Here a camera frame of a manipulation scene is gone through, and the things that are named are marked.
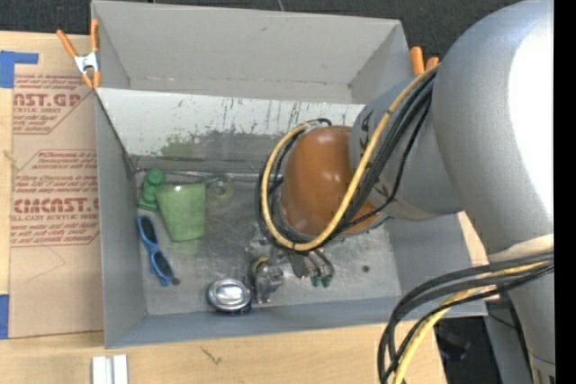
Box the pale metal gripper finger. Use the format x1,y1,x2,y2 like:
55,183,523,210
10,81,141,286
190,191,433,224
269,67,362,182
250,256,274,284
256,269,285,306

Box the silver metal can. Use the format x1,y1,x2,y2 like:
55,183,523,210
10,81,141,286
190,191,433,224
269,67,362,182
205,278,253,315

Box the brown cardboard board red print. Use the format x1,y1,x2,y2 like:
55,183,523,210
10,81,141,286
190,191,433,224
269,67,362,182
0,30,105,340

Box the clear tape roll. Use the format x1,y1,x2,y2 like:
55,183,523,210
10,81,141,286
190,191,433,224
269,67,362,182
208,176,236,207

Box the blue sunglasses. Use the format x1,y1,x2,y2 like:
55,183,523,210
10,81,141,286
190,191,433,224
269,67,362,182
135,214,182,288

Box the grey metal bin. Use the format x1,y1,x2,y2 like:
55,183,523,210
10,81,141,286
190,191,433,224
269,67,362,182
89,0,490,350

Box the green plastic cup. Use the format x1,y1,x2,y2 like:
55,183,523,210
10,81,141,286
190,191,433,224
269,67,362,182
155,182,208,243

